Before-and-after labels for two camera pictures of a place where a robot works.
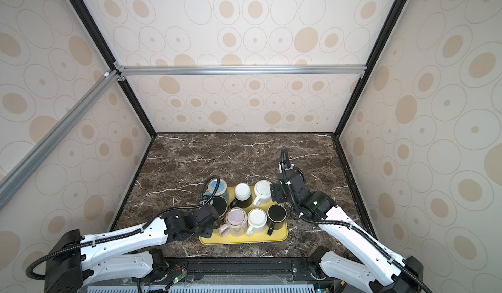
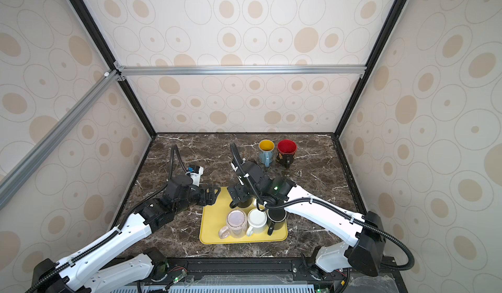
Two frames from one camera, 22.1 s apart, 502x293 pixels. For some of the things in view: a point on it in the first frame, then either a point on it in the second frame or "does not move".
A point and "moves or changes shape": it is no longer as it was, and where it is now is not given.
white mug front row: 257,220 does not move
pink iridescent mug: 236,223 does not move
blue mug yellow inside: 221,189 moves or changes shape
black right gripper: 276,193 to 236,188
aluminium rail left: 13,180 does not move
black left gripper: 211,227 to 205,200
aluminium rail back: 123,72 does not move
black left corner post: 76,0 does not move
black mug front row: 276,218 does not move
